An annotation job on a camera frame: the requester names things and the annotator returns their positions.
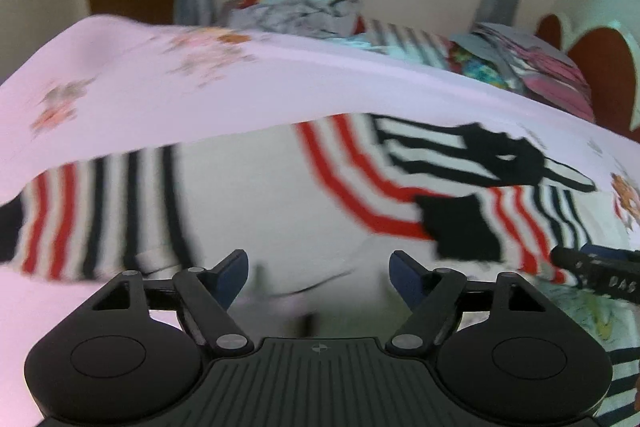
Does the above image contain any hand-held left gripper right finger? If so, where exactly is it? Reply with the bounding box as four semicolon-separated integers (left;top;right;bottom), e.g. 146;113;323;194
384;250;549;356

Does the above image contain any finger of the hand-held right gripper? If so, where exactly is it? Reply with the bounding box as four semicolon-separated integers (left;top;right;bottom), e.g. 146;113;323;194
549;248;640;299
580;244;640;264

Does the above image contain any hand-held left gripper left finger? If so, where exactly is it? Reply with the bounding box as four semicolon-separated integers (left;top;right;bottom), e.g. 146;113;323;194
89;249;256;357

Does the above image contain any red black white striped sweater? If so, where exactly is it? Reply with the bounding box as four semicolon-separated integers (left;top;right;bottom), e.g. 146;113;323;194
0;112;640;427

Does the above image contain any pile of pink colourful clothes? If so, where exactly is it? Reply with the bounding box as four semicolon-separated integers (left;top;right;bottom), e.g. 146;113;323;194
449;22;597;124

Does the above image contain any pile of grey clothes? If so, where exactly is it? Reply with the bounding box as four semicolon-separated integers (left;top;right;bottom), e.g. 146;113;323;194
224;0;364;40

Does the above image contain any brown scalloped headboard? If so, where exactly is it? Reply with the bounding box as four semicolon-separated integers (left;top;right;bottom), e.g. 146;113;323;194
536;11;640;144

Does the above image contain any pink floral bed sheet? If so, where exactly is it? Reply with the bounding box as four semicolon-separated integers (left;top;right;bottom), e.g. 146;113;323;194
0;13;640;427

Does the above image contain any grey white striped cloth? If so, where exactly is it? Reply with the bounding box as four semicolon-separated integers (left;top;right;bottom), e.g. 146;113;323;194
352;19;455;68

